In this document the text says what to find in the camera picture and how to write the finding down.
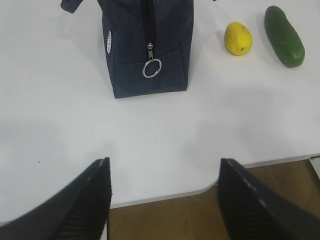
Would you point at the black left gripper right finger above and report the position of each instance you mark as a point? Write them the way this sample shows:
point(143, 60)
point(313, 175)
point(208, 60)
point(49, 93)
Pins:
point(252, 211)

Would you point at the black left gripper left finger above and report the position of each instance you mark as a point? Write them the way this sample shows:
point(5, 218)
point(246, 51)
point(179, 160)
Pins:
point(80, 211)

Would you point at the yellow lemon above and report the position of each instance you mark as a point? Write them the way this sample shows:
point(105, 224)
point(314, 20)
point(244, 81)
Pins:
point(238, 39)

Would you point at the green cucumber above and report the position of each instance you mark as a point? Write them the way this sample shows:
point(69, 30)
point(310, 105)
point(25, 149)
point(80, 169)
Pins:
point(283, 37)

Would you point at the navy blue lunch bag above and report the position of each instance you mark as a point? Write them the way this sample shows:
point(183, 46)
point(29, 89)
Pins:
point(147, 45)

